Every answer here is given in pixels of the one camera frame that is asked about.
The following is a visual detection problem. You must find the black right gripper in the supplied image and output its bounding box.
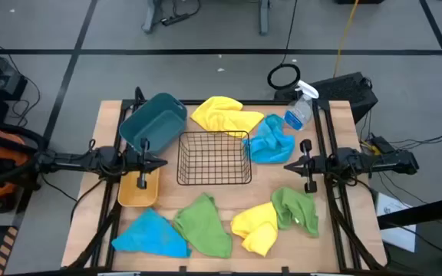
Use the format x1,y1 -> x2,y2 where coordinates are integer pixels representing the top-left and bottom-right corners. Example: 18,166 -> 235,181
283,139 -> 324,194

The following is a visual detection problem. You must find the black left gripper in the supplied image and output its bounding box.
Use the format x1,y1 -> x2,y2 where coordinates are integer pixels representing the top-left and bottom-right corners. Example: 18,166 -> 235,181
134,138 -> 168,190

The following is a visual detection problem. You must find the blue microfiber towel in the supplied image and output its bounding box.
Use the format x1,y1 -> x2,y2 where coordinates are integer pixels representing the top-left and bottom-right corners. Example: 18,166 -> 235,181
242,113 -> 296,165
110,208 -> 192,259

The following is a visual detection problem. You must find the green microfiber towel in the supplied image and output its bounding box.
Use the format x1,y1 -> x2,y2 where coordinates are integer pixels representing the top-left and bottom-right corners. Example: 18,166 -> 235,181
270,186 -> 320,238
172,192 -> 233,259

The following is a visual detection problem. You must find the yellow microfiber towel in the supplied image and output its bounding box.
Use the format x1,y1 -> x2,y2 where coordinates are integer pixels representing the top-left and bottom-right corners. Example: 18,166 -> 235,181
230,202 -> 279,258
190,95 -> 266,139

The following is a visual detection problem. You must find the yellow plastic basket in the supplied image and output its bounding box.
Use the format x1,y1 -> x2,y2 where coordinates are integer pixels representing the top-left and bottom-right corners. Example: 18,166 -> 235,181
117,168 -> 160,209

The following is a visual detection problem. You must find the teal plastic basket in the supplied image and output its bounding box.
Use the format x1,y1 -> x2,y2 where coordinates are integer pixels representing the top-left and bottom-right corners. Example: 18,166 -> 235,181
118,92 -> 189,153

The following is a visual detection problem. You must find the clear glass cleaner spray bottle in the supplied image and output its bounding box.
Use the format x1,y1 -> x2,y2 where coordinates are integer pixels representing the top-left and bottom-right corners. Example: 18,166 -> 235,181
284,79 -> 320,133

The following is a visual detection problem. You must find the black power supply brick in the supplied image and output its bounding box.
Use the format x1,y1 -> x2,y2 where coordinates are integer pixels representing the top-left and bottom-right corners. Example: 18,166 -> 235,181
370,133 -> 397,154

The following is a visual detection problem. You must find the black perforated box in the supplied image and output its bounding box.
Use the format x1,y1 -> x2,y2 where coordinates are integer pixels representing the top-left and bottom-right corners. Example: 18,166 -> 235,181
273,71 -> 379,124

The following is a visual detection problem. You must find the white paper sheet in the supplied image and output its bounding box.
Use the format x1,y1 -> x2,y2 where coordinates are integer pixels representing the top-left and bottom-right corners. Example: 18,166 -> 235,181
374,191 -> 417,253

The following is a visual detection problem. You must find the black metal beam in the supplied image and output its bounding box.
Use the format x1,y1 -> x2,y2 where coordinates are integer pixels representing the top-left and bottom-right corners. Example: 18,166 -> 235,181
377,193 -> 442,230

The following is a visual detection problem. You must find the grey desk leg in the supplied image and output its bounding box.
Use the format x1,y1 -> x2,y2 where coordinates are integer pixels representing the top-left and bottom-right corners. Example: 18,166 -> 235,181
141,0 -> 160,34
258,0 -> 271,35

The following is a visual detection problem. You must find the black power strip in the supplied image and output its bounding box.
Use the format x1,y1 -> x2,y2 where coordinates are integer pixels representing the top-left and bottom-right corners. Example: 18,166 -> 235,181
161,13 -> 191,27

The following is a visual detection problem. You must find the orange black vacuum cleaner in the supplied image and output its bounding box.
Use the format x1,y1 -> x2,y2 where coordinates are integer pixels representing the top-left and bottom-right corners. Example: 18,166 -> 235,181
0,120 -> 51,214

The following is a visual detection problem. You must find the black wire basket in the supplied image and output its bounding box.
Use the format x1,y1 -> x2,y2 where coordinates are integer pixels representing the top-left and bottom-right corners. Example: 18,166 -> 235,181
176,130 -> 253,186

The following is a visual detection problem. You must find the black aluminium table frame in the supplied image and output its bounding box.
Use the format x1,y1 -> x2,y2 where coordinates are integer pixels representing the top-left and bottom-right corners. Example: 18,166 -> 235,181
67,87 -> 389,271

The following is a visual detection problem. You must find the black coiled cable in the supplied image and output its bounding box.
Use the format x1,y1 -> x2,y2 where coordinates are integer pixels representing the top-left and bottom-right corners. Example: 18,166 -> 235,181
266,0 -> 302,91

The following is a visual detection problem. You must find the yellow floor cable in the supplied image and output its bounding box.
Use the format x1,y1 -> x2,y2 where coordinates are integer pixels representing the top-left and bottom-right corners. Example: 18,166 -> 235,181
332,0 -> 360,77

